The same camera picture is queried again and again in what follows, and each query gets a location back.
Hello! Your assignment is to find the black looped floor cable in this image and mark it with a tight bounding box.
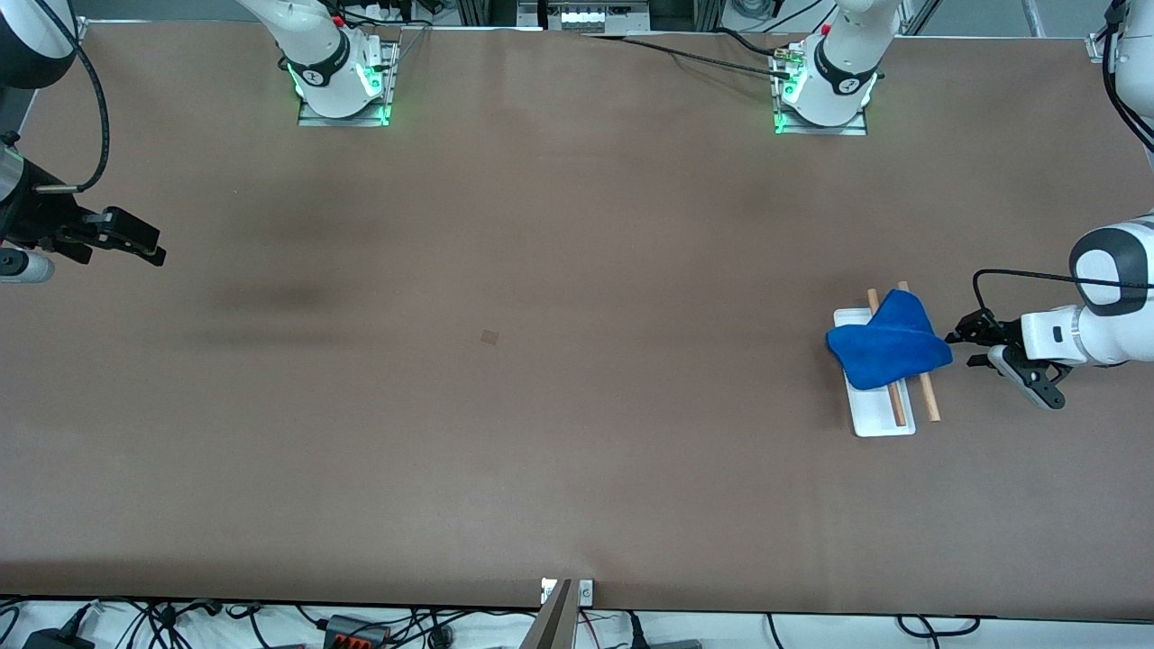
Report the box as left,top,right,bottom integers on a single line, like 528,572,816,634
897,616,981,640

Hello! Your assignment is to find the white power strip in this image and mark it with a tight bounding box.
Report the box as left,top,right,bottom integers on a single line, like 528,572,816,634
541,0,632,33

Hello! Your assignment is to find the blue towel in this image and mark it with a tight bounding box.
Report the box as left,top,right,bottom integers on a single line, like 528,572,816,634
827,288,954,391

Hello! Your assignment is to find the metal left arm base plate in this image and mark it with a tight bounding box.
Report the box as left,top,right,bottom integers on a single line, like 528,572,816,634
774,45,871,136

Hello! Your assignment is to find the brown slanted post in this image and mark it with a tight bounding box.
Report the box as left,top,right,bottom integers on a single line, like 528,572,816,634
521,581,578,649

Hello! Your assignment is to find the white rack with wooden rods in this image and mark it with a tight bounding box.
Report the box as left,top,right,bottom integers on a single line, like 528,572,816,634
834,281,942,438

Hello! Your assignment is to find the long thin black table cable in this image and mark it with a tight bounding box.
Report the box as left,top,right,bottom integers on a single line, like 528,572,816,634
582,34,794,80

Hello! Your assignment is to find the short thick black table cable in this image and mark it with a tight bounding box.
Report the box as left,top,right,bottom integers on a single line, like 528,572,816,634
717,27,794,59

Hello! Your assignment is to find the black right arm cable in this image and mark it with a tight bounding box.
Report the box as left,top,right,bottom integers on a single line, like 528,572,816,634
36,18,111,195

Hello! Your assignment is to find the black power adapter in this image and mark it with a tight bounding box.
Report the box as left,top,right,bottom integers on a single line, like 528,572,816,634
23,626,91,649

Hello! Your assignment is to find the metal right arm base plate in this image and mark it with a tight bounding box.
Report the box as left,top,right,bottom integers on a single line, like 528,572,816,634
298,41,399,127

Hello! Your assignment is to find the black box with orange connectors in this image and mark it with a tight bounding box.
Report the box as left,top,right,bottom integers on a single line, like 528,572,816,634
325,615,390,649

